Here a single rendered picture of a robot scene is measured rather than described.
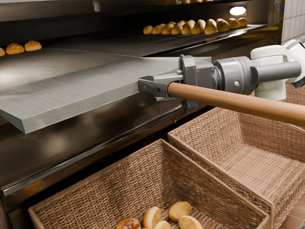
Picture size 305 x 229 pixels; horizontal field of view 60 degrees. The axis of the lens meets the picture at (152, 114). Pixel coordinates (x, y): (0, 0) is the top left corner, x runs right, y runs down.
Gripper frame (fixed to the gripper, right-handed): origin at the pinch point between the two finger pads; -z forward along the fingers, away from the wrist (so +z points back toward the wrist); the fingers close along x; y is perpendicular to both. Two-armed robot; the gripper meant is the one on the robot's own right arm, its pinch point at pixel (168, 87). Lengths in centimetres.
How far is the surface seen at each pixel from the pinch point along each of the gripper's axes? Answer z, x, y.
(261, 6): 93, 9, -125
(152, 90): -3.5, -0.5, -0.7
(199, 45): 29, -2, -65
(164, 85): -1.3, 1.2, 2.5
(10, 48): -66, 2, -109
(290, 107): 13.3, 1.2, 21.8
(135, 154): -7.7, -35.2, -34.1
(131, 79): -6.6, -1.4, -16.4
